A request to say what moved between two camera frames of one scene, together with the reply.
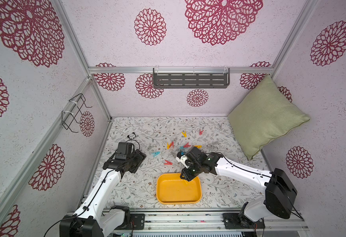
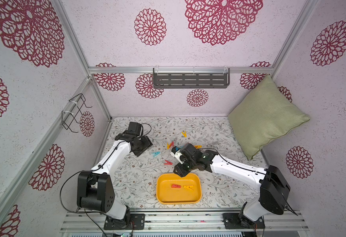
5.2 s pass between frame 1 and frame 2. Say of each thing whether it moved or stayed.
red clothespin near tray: stayed
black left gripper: moved
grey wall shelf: stayed
